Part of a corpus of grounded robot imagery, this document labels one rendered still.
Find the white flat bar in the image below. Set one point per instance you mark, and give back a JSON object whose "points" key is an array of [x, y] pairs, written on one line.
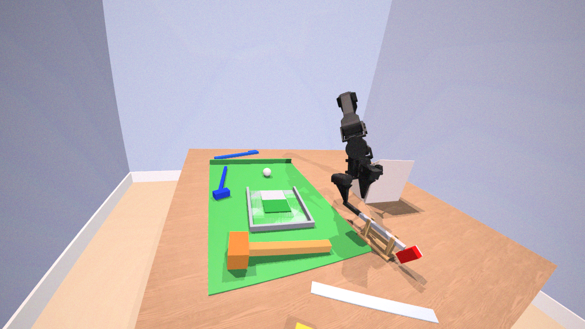
{"points": [[373, 302]]}

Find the orange mallet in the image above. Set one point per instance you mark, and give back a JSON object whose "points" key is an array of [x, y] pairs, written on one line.
{"points": [[240, 248]]}

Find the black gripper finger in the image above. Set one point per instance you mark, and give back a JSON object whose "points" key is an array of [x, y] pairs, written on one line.
{"points": [[364, 185], [344, 191]]}

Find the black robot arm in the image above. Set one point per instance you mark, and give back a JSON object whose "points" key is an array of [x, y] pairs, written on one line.
{"points": [[352, 129]]}

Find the green flat mat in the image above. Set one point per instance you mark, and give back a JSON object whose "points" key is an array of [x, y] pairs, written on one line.
{"points": [[230, 214]]}

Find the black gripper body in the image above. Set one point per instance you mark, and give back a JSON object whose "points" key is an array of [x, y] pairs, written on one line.
{"points": [[346, 179]]}

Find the yellow rectangular block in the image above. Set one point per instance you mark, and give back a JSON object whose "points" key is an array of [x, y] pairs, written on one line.
{"points": [[301, 326]]}

